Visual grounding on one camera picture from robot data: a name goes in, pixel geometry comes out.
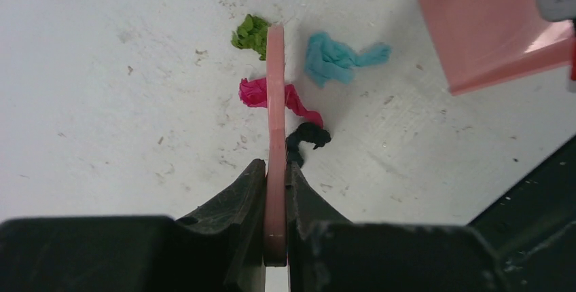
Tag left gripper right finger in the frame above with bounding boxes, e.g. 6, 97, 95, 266
285, 162, 350, 291

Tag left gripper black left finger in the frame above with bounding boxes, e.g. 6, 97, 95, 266
177, 159, 266, 291

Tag pink hand brush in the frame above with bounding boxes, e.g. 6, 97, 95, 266
263, 24, 287, 267

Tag small black clip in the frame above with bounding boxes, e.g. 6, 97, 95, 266
285, 122, 331, 168

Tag long magenta paper scrap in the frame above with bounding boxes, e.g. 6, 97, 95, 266
238, 78, 324, 128

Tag cyan paper scrap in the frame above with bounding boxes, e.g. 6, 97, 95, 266
304, 32, 392, 88

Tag green paper scrap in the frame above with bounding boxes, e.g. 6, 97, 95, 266
231, 14, 271, 60

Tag pink plastic dustpan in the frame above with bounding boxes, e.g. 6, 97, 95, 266
418, 0, 575, 95

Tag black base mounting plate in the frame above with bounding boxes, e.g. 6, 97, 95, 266
470, 138, 575, 291

